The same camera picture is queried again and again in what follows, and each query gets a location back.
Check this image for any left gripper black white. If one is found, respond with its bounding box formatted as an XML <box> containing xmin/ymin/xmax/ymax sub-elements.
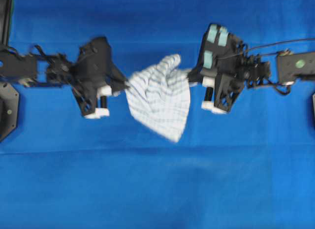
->
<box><xmin>71</xmin><ymin>36</ymin><xmax>129</xmax><ymax>119</ymax></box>

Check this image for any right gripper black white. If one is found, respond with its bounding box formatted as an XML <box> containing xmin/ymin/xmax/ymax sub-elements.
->
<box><xmin>187</xmin><ymin>24</ymin><xmax>245</xmax><ymax>114</ymax></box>

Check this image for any white blue-striped towel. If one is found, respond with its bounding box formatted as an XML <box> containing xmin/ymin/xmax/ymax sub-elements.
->
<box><xmin>126</xmin><ymin>54</ymin><xmax>190</xmax><ymax>142</ymax></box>

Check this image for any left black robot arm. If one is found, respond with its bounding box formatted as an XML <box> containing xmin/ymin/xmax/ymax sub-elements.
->
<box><xmin>0</xmin><ymin>36</ymin><xmax>128</xmax><ymax>119</ymax></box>

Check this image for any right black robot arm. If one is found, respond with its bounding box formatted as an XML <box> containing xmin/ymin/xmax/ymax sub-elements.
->
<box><xmin>188</xmin><ymin>24</ymin><xmax>315</xmax><ymax>114</ymax></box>

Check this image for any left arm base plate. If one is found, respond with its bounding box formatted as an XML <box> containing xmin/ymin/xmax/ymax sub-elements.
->
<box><xmin>0</xmin><ymin>82</ymin><xmax>20</xmax><ymax>142</ymax></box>

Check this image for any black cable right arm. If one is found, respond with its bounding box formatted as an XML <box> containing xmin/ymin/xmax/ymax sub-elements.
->
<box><xmin>214</xmin><ymin>38</ymin><xmax>315</xmax><ymax>61</ymax></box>

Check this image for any black frame post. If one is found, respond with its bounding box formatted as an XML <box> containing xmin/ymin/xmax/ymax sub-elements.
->
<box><xmin>0</xmin><ymin>0</ymin><xmax>14</xmax><ymax>45</ymax></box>

